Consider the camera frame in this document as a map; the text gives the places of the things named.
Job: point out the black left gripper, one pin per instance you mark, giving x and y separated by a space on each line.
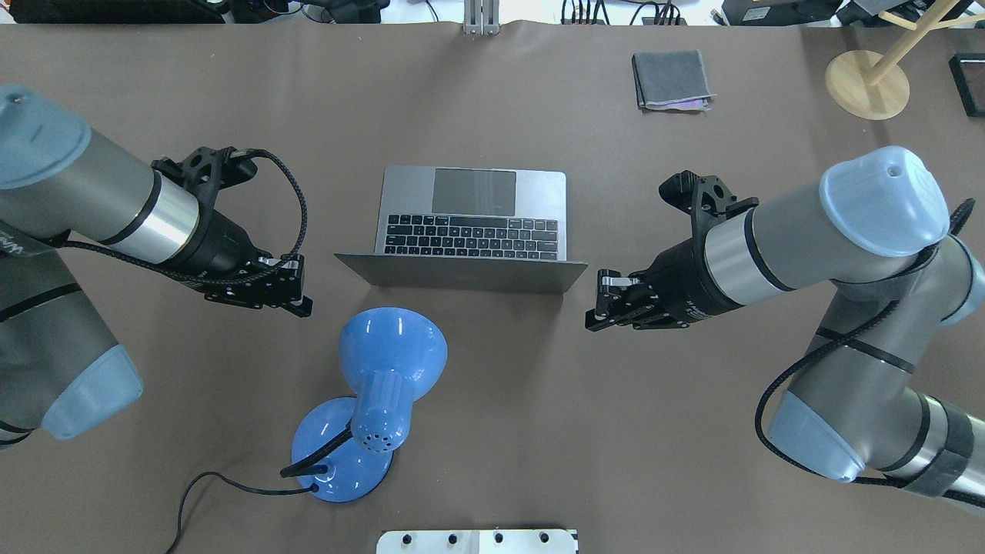
218 245

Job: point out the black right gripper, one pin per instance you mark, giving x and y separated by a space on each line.
687 279

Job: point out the grey laptop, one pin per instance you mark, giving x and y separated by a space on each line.
495 230

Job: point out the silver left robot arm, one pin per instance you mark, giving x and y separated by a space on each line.
66 186

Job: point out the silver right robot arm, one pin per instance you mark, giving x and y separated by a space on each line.
879 230

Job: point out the blue desk lamp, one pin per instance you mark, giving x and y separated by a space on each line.
344 447

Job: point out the folded grey cloth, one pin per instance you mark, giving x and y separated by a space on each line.
671 81

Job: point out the wooden mug tree stand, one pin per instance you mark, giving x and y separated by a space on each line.
871 85

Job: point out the black tray on table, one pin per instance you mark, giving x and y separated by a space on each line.
968 74

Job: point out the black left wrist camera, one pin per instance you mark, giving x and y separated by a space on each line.
206 171

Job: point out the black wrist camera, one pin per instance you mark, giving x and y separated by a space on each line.
206 171
705 198

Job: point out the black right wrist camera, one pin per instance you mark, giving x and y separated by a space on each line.
705 198

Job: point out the aluminium frame post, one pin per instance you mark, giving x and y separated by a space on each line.
481 17

